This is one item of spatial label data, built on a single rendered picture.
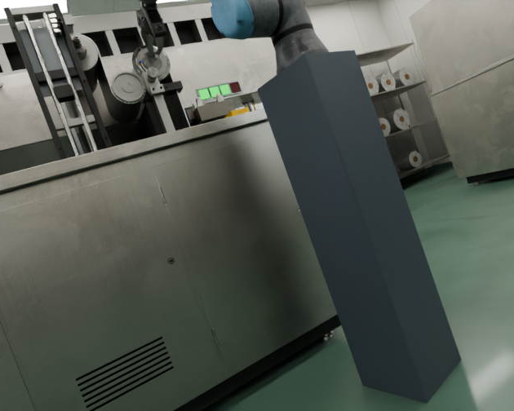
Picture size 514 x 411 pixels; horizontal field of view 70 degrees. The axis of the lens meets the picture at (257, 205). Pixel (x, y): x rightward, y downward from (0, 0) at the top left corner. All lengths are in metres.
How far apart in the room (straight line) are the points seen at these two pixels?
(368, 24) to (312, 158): 5.52
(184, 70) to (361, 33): 4.51
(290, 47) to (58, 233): 0.81
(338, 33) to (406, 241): 5.10
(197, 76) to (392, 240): 1.37
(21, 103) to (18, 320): 1.00
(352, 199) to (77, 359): 0.86
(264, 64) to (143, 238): 1.34
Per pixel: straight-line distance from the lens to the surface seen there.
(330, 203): 0.97
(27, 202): 1.19
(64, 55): 1.49
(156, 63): 1.60
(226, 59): 2.11
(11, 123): 1.86
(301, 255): 1.35
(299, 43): 1.04
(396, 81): 5.74
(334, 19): 6.05
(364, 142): 0.99
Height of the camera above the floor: 0.64
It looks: 2 degrees down
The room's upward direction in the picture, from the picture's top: 20 degrees counter-clockwise
